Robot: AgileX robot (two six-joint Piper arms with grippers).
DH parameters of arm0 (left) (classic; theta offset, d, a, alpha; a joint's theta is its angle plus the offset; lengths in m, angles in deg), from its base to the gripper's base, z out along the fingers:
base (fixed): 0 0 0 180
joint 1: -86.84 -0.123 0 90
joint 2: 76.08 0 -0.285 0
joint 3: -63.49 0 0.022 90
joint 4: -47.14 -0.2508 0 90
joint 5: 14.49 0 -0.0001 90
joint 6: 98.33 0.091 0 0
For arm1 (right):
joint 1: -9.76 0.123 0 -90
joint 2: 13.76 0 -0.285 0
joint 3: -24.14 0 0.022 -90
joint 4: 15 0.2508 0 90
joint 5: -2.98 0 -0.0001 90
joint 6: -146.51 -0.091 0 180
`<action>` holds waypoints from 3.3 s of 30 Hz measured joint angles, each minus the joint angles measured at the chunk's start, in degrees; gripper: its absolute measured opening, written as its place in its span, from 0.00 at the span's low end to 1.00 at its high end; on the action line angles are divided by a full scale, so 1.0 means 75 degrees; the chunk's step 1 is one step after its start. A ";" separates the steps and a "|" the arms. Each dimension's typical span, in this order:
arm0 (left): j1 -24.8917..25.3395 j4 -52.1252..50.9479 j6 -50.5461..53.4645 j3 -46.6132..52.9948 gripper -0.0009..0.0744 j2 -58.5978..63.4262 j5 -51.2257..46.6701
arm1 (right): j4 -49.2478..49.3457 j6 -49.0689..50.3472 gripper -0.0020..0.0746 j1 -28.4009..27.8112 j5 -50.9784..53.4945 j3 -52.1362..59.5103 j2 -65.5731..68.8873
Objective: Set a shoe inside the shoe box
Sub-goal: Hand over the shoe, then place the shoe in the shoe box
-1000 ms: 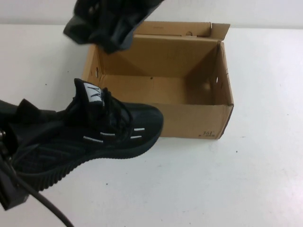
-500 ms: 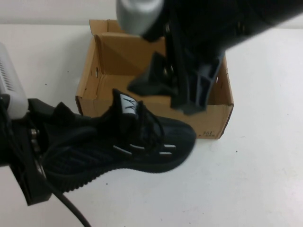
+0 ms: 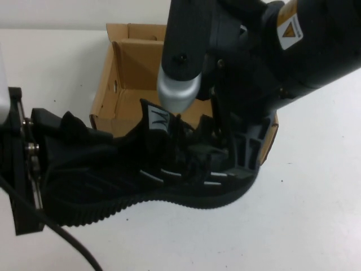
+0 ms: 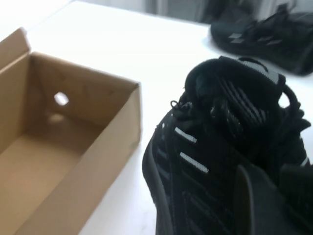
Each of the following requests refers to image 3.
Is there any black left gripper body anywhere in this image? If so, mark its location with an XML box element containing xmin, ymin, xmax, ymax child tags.
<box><xmin>0</xmin><ymin>86</ymin><xmax>47</xmax><ymax>237</ymax></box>

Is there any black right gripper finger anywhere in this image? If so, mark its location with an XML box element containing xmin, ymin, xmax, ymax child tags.
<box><xmin>188</xmin><ymin>144</ymin><xmax>229</xmax><ymax>169</ymax></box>
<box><xmin>230</xmin><ymin>111</ymin><xmax>277</xmax><ymax>181</ymax></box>

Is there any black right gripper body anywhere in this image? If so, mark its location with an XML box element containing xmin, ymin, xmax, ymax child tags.
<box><xmin>197</xmin><ymin>0</ymin><xmax>288</xmax><ymax>136</ymax></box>

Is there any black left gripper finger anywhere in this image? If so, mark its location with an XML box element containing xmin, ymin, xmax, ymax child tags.
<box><xmin>41</xmin><ymin>134</ymin><xmax>95</xmax><ymax>172</ymax></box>
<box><xmin>30</xmin><ymin>108</ymin><xmax>65</xmax><ymax>137</ymax></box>

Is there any black knit sneaker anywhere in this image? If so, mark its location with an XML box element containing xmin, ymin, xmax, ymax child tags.
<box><xmin>42</xmin><ymin>97</ymin><xmax>258</xmax><ymax>229</ymax></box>

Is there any brown cardboard shoe box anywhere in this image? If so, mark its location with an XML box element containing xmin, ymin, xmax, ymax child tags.
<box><xmin>89</xmin><ymin>23</ymin><xmax>280</xmax><ymax>167</ymax></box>

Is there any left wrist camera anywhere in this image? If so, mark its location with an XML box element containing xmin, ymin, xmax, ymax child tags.
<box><xmin>0</xmin><ymin>42</ymin><xmax>11</xmax><ymax>125</ymax></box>

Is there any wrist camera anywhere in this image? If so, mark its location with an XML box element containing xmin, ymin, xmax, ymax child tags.
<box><xmin>156</xmin><ymin>0</ymin><xmax>217</xmax><ymax>114</ymax></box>
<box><xmin>0</xmin><ymin>42</ymin><xmax>11</xmax><ymax>125</ymax></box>

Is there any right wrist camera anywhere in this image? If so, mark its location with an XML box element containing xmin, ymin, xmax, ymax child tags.
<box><xmin>156</xmin><ymin>0</ymin><xmax>217</xmax><ymax>114</ymax></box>

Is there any black cable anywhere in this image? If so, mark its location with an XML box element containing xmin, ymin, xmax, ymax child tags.
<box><xmin>0</xmin><ymin>176</ymin><xmax>104</xmax><ymax>271</ymax></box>

